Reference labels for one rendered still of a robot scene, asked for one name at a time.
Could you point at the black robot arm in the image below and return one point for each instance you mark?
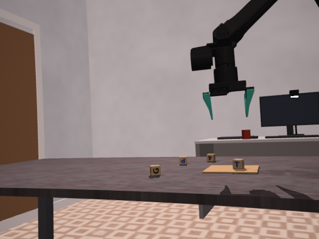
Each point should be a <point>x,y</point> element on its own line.
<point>227,35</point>

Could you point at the tan flat mat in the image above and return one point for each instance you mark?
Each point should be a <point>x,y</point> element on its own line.
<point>249,169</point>

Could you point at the tan letter block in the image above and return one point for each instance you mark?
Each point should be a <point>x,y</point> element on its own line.
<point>183,160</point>
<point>238,163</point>
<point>154,170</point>
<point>210,157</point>

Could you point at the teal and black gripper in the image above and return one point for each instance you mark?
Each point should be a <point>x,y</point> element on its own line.
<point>226,82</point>

